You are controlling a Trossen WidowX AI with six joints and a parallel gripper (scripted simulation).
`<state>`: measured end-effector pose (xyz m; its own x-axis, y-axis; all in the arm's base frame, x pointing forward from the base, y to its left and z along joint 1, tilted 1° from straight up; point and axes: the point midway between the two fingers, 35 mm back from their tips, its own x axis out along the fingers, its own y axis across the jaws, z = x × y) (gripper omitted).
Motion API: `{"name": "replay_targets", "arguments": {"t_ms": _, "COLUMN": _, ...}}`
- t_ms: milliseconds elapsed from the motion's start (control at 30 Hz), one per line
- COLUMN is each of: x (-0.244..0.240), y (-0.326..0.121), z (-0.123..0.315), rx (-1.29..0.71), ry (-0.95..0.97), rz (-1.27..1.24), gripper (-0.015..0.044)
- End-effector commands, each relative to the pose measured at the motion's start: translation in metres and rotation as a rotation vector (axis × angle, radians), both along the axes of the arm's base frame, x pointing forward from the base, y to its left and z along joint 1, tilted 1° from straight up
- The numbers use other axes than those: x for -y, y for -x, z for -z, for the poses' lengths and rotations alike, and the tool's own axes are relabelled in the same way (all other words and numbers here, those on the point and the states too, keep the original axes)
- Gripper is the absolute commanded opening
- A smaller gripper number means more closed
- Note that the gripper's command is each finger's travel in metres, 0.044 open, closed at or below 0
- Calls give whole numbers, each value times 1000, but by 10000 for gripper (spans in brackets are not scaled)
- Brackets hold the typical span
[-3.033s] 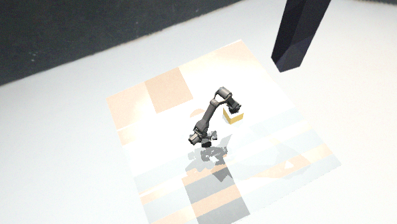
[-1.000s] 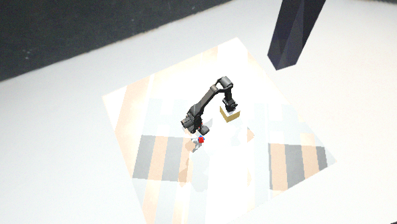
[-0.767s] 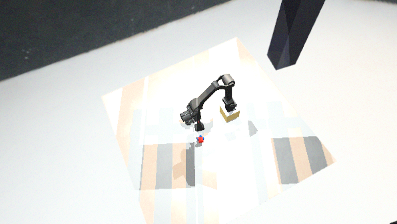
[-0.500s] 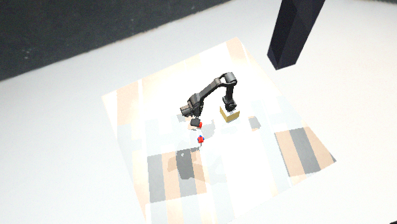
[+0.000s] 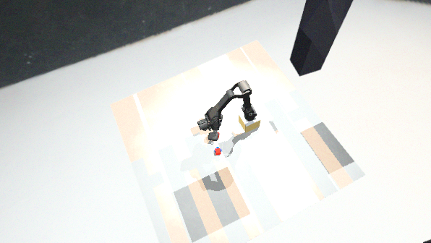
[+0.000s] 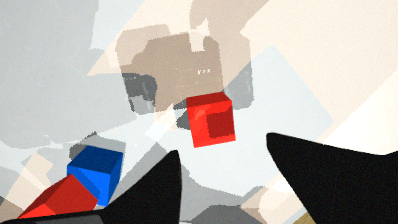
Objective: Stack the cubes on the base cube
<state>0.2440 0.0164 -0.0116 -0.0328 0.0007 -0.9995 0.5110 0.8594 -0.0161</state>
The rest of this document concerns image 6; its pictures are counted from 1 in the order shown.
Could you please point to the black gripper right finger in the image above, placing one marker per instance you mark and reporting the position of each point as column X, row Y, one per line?
column 338, row 185

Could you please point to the blue cube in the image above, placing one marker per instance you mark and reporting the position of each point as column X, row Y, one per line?
column 99, row 170

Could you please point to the red cube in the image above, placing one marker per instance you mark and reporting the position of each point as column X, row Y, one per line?
column 65, row 196
column 211, row 119

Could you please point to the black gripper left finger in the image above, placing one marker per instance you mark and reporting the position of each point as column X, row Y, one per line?
column 154, row 199

